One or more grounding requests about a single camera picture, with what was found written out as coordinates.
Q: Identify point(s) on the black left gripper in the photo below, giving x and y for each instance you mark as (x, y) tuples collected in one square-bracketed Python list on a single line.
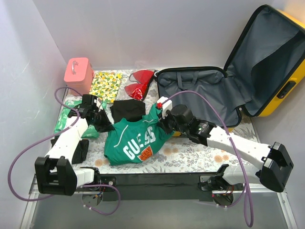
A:
[(99, 118)]

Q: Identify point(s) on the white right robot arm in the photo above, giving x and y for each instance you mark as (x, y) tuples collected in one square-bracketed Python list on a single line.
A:
[(269, 165)]

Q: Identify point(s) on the black folded garment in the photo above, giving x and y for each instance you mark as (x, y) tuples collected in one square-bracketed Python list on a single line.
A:
[(132, 110)]

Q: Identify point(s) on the red bikini top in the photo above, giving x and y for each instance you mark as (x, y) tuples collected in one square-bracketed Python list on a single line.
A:
[(141, 81)]

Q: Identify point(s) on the yellow hard-shell suitcase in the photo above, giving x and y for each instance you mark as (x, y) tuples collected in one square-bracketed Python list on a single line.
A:
[(265, 65)]

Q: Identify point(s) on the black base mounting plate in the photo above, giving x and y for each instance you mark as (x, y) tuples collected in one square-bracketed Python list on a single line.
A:
[(159, 186)]

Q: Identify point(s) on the floral table cloth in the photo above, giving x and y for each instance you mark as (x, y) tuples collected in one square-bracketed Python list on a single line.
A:
[(178, 154)]

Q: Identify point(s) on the green GUESS t-shirt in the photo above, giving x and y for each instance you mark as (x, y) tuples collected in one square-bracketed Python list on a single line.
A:
[(135, 142)]

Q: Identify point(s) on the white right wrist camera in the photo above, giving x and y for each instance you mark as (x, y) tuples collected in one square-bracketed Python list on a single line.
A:
[(164, 104)]

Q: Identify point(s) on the aluminium frame rail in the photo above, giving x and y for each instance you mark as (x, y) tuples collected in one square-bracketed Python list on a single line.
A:
[(136, 201)]

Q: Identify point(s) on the pink vanity case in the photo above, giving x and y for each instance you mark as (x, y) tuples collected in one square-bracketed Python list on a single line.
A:
[(79, 75)]

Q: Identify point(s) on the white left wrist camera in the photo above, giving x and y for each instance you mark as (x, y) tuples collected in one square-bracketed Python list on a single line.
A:
[(99, 102)]

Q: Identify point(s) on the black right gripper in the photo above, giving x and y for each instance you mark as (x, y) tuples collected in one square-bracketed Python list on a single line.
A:
[(165, 121)]

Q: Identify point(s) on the black striped folded cloth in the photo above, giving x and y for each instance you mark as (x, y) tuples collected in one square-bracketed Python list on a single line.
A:
[(73, 151)]

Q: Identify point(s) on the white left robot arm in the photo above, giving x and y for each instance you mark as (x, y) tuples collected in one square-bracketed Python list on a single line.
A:
[(54, 172)]

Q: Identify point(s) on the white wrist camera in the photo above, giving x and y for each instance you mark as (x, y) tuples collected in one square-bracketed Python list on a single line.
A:
[(99, 102), (164, 104)]

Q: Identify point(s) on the yellow lemon print cloth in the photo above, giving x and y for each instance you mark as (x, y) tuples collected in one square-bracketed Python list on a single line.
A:
[(106, 85)]

